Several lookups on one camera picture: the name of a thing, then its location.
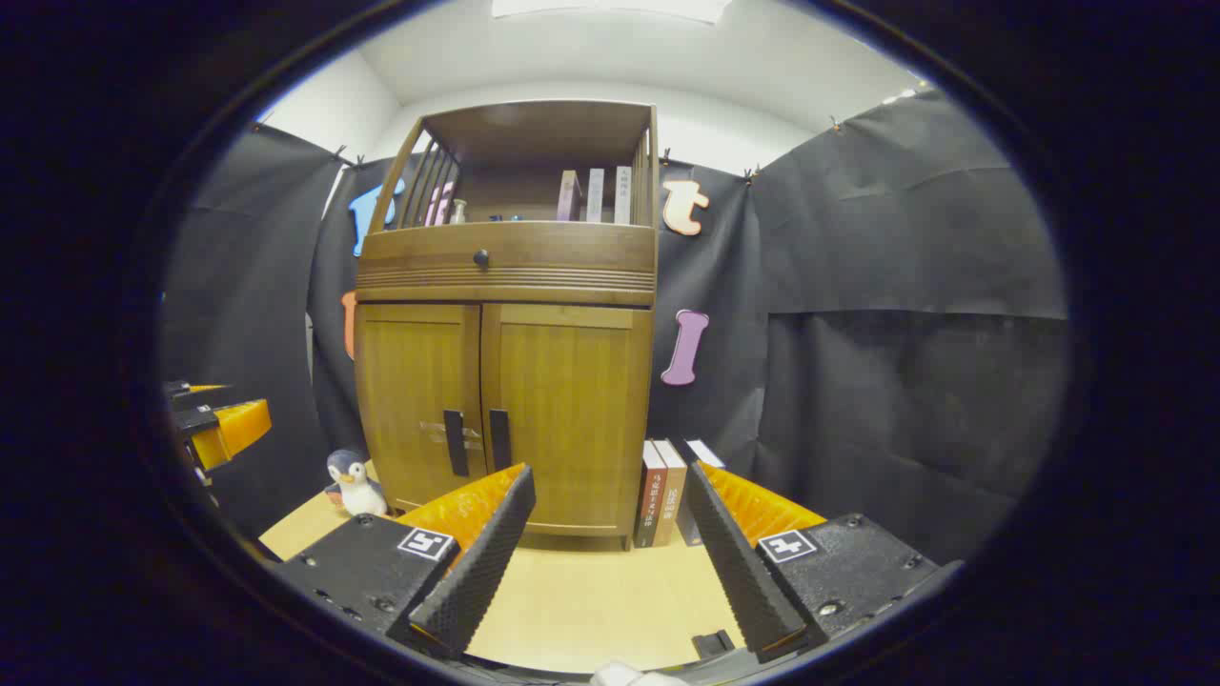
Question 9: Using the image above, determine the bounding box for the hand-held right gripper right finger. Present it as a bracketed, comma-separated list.
[684, 460, 966, 665]

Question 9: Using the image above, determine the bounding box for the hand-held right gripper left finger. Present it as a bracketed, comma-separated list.
[276, 464, 537, 660]

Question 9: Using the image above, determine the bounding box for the wooden shoe cabinet door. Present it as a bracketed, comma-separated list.
[479, 303, 655, 536]
[355, 303, 485, 515]

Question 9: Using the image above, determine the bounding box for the wooden double-door shoe cabinet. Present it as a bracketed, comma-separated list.
[353, 99, 661, 552]

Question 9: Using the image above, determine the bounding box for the wooden cabinet drawer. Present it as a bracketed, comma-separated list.
[357, 221, 659, 306]

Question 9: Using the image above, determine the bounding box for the tan book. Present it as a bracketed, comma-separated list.
[652, 439, 689, 547]

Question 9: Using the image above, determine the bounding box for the red-brown book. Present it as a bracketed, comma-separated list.
[634, 440, 668, 549]

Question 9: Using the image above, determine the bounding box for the dark book with white edge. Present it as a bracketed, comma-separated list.
[670, 437, 727, 546]

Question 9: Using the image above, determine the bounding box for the penguin plush toy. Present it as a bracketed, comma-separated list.
[324, 450, 389, 518]

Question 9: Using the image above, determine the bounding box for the large ceiling light panel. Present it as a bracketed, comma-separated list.
[491, 0, 733, 25]

